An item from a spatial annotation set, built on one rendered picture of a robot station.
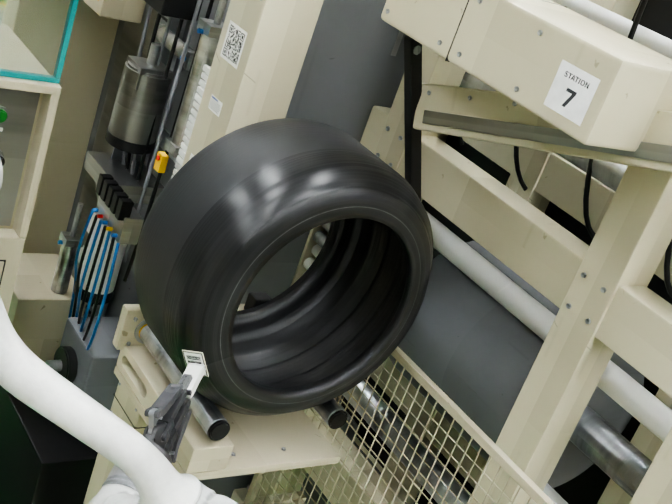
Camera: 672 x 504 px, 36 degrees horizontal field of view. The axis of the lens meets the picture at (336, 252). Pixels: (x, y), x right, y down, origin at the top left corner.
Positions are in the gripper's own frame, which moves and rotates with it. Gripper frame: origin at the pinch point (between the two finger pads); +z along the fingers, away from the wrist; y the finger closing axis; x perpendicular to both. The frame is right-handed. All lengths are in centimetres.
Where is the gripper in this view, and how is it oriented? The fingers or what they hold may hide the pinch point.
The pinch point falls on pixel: (190, 380)
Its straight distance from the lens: 183.0
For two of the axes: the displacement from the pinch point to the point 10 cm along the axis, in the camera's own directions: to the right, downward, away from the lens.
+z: 2.8, -6.4, 7.2
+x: 9.5, 0.9, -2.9
